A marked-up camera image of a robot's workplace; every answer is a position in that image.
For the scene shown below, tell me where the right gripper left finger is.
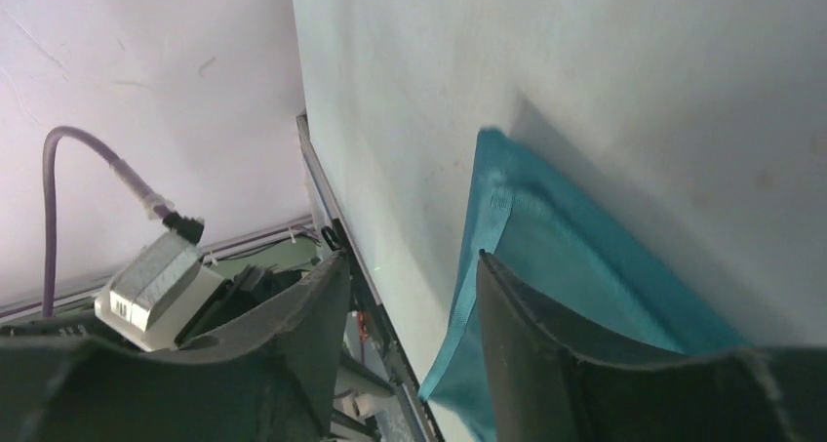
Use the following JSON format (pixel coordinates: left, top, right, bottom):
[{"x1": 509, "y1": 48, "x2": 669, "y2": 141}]
[{"x1": 1, "y1": 252, "x2": 350, "y2": 441}]

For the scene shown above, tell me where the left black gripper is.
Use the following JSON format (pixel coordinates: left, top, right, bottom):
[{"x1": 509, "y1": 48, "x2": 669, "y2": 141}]
[{"x1": 175, "y1": 265, "x2": 304, "y2": 346}]

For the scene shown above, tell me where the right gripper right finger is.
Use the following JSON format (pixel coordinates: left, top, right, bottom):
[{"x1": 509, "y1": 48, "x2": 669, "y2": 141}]
[{"x1": 477, "y1": 252, "x2": 826, "y2": 441}]

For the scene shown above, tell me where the teal satin napkin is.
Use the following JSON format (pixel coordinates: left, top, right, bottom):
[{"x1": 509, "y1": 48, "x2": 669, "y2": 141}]
[{"x1": 419, "y1": 128, "x2": 745, "y2": 441}]

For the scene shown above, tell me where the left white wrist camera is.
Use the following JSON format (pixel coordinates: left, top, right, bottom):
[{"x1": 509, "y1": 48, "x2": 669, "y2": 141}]
[{"x1": 94, "y1": 231, "x2": 226, "y2": 352}]

